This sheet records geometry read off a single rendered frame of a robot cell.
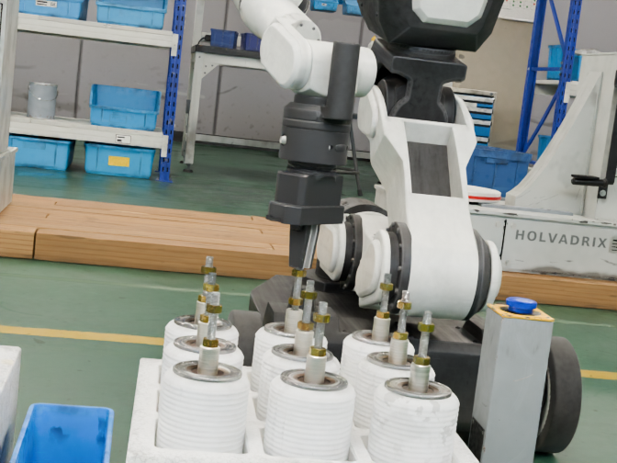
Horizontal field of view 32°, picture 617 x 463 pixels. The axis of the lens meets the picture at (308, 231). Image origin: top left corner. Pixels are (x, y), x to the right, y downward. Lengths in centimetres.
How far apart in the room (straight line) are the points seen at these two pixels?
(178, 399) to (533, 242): 241
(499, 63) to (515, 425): 637
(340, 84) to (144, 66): 825
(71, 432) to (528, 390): 60
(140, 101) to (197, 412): 525
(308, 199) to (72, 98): 826
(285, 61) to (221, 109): 823
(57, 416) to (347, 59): 60
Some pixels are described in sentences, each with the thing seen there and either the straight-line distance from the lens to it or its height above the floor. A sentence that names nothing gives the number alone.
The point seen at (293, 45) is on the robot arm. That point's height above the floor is 62.
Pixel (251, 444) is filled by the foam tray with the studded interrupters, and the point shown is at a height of 18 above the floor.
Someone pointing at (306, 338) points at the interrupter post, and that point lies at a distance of 131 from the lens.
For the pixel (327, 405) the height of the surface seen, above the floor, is 24.
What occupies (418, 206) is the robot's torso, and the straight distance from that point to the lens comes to 168.
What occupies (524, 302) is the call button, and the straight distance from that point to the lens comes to 143.
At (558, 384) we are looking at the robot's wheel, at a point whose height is 14.
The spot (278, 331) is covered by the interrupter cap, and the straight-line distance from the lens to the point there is 142.
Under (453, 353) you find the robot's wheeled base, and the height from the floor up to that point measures 18.
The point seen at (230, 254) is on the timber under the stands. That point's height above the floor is 7.
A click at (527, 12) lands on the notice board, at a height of 127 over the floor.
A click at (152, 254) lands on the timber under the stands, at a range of 319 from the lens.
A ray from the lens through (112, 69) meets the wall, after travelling 957.
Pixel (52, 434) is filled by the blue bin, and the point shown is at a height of 8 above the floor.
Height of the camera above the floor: 57
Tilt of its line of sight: 7 degrees down
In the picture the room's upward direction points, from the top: 7 degrees clockwise
